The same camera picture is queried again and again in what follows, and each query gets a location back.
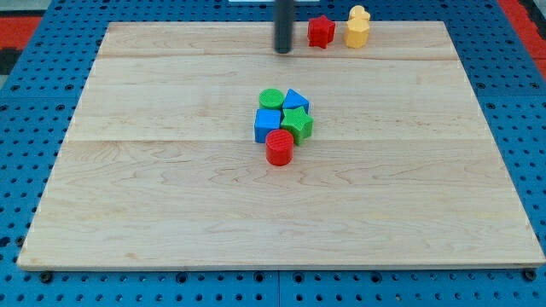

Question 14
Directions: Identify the blue cube block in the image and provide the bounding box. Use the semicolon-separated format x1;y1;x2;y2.
253;108;282;143

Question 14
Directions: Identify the red cylinder block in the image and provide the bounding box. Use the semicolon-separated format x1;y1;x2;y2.
265;129;293;166

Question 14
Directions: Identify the yellow heart block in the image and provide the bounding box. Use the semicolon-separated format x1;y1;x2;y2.
348;5;371;21

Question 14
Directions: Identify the yellow hexagon block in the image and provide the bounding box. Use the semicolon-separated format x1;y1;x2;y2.
344;19;370;49

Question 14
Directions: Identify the red star block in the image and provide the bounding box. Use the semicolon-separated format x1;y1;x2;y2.
307;15;336;49

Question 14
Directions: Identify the green star block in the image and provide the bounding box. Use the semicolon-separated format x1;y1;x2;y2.
281;107;314;146

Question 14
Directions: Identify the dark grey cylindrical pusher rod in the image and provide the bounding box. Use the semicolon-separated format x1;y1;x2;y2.
273;0;295;54

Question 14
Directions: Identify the light wooden board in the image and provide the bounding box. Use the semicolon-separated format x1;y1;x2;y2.
17;21;545;271

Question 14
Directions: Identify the green cylinder block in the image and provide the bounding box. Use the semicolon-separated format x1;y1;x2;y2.
258;88;285;110

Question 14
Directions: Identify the blue triangle block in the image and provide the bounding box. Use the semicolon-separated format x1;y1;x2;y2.
282;89;310;113

